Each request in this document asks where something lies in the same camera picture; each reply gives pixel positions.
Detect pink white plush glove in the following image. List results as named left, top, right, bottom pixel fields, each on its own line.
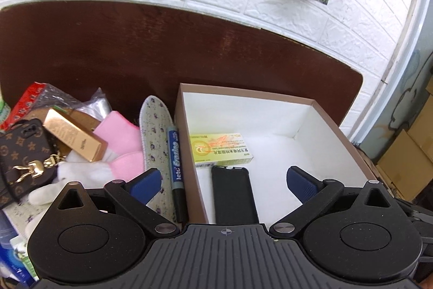
left=29, top=111, right=145, bottom=206

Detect blue black marker pen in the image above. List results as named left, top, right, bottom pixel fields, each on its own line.
left=167, top=126, right=189, bottom=225

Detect gold rectangular cosmetic box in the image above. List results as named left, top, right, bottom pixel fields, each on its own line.
left=43, top=108, right=107, bottom=162

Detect brown cardboard box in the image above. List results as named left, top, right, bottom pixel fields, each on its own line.
left=175, top=84, right=374, bottom=226

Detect floral shoe insole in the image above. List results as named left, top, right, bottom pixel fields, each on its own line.
left=139, top=95, right=176, bottom=223

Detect yellow green medicine box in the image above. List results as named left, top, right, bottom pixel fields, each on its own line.
left=189, top=133, right=253, bottom=168

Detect cardboard boxes in background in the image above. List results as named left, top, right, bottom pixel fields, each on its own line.
left=376, top=82, right=432, bottom=201

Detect brown monogram phone wallet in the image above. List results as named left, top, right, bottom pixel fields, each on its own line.
left=1, top=118, right=63, bottom=208

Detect red plastic snack packet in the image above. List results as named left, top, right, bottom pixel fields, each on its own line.
left=1, top=82, right=81, bottom=132

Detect dark brown wooden headboard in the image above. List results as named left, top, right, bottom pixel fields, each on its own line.
left=1, top=1, right=363, bottom=123

